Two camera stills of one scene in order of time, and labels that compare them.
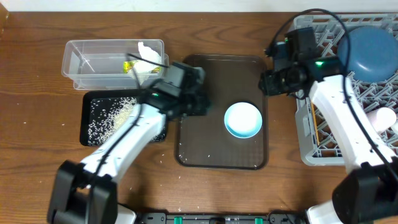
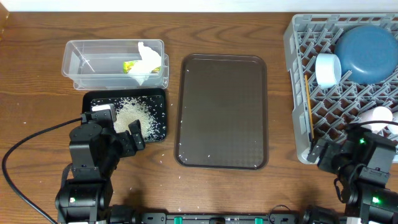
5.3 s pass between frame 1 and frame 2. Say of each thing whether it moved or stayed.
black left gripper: moved
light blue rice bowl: moved
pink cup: stayed
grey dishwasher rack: stayed
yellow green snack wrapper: stayed
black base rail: stayed
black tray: stayed
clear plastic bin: stayed
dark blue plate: stayed
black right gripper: moved
